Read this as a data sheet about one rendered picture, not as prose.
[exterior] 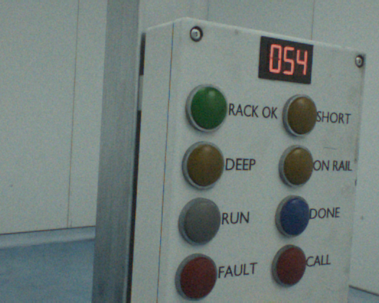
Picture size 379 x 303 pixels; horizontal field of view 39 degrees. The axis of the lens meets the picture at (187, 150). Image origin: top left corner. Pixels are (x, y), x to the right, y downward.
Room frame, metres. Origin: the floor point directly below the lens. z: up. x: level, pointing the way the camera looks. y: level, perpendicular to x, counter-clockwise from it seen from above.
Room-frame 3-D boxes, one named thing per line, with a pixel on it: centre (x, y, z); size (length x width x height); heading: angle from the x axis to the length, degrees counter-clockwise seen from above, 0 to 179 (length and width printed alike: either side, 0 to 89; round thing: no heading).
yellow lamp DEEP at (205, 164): (0.34, -0.01, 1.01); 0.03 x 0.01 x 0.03; 123
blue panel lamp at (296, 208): (0.38, -0.08, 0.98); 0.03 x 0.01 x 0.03; 123
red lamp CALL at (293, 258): (0.38, -0.08, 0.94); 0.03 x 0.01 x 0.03; 123
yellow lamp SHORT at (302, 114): (0.38, -0.08, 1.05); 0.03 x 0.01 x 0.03; 123
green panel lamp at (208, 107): (0.34, -0.01, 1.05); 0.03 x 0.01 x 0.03; 123
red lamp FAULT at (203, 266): (0.34, -0.01, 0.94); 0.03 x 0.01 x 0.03; 123
